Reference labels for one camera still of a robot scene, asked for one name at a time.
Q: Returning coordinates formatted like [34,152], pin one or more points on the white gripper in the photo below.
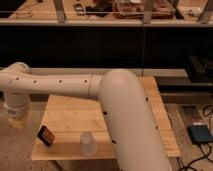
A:
[17,114]

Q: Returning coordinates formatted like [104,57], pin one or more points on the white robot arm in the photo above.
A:
[128,116]

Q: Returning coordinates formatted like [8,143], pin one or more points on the black brown eraser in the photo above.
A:
[46,136]

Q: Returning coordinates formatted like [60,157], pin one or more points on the wooden table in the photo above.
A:
[68,117]

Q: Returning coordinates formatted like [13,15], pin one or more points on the translucent plastic cup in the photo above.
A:
[87,144]

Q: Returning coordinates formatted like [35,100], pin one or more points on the plastic tray on bench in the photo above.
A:
[135,9]

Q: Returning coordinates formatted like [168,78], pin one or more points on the blue box on floor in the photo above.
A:
[199,134]

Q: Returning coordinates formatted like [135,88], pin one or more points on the black device on right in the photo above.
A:
[199,70]

